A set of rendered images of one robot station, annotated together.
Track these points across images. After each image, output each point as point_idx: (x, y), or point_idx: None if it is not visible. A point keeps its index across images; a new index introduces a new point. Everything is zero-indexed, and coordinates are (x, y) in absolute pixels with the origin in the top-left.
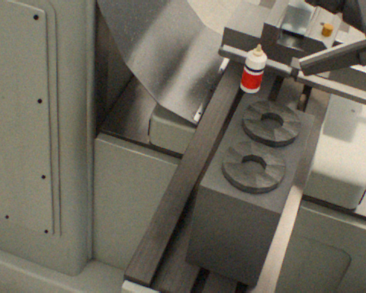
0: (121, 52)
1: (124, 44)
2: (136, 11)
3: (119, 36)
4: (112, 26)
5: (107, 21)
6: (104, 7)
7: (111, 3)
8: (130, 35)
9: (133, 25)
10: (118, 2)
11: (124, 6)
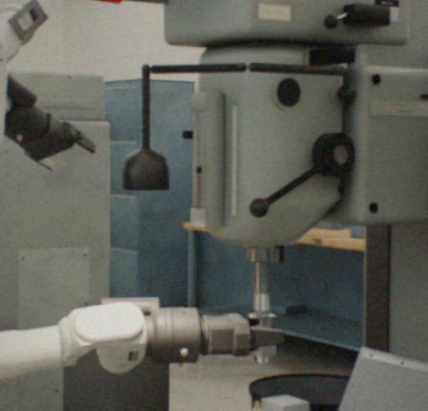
0: (340, 406)
1: (350, 406)
2: (387, 403)
3: (352, 394)
4: (353, 379)
5: (353, 370)
6: (361, 358)
7: (371, 365)
8: (361, 409)
9: (373, 408)
10: (376, 373)
11: (379, 383)
